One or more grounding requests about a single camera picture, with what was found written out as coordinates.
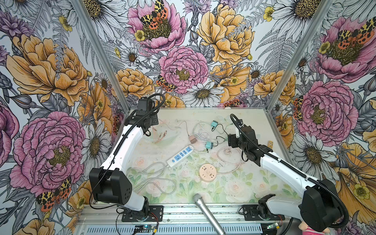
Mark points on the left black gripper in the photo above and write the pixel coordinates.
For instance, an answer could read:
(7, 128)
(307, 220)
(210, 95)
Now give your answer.
(155, 122)

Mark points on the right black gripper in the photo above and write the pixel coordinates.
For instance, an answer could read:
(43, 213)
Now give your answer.
(231, 139)

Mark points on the pink plug charger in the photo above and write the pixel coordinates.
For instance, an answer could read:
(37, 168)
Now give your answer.
(192, 139)

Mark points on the white blue power strip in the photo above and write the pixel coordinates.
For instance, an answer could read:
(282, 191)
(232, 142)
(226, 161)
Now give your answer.
(180, 156)

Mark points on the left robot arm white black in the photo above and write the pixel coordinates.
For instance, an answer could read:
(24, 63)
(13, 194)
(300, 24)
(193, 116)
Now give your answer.
(109, 182)

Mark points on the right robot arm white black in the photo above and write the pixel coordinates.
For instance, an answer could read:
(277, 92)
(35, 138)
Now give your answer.
(320, 206)

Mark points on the teal plug adapter back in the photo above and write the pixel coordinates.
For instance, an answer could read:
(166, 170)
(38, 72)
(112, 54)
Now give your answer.
(214, 124)

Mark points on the small yellow tag card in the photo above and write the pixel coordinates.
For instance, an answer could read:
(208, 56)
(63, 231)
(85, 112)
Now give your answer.
(270, 144)

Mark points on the round pink socket hub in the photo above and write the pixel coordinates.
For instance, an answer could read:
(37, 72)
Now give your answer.
(207, 173)

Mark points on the silver microphone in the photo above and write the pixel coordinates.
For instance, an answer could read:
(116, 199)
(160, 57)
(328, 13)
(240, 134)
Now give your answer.
(199, 202)

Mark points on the small green circuit board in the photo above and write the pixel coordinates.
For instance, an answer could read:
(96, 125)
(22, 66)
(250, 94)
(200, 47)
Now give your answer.
(145, 229)

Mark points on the plush doll striped shirt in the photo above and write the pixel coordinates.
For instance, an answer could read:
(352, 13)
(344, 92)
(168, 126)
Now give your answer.
(306, 230)

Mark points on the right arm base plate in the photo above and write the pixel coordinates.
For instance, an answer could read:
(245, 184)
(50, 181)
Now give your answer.
(251, 212)

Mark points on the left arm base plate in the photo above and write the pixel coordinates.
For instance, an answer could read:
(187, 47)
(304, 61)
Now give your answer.
(153, 214)

